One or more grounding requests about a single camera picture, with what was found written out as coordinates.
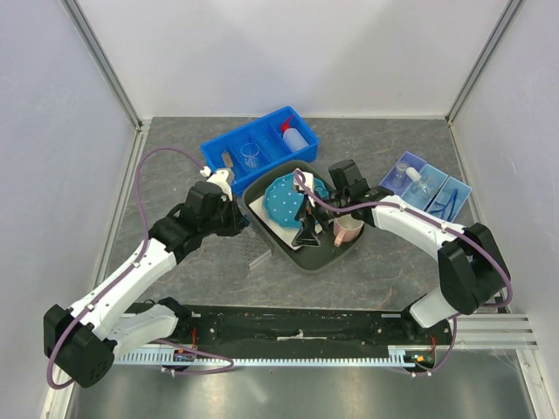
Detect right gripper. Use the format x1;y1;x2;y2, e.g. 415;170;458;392
292;189;349;247

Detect white wash bottle red cap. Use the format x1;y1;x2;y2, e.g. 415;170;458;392
280;116;307;153

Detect glass jar with lid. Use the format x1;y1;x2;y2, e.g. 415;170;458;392
390;161;409;189

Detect glass flask with stopper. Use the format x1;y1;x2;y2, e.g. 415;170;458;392
407;167;436;199

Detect blue safety glasses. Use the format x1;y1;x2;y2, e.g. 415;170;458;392
429;189;459;222

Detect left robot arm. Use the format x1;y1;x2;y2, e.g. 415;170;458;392
44;171;247;389

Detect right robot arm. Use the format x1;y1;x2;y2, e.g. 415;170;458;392
293;160;513;344

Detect white square plate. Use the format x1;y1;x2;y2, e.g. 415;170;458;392
248;178;334;251

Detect dark green tray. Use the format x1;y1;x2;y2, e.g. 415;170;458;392
241;160;365;273

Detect teal polka dot plate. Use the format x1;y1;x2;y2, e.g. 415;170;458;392
264;173;303;230

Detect clear acrylic tube rack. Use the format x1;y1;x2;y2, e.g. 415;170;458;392
232;228;272;271

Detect pink ceramic mug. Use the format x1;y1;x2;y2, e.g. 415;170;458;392
334;214;364;247

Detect blue divided storage bin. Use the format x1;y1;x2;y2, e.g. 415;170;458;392
201;106;320;196

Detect light blue three-compartment box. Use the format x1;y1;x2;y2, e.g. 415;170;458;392
380;151;473;222

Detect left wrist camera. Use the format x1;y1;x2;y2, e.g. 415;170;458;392
199;166;234;200

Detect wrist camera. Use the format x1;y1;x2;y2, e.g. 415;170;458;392
199;166;234;200
293;168;314;197

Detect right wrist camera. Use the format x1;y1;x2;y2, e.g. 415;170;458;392
293;168;314;197

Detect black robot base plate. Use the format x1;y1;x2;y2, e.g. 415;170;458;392
126;300;455;360

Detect left aluminium frame post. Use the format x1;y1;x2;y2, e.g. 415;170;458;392
60;0;143;131

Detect aluminium frame post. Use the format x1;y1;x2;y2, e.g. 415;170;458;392
445;0;525;126
60;0;143;131

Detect right aluminium frame post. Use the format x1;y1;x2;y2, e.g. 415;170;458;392
445;0;525;126

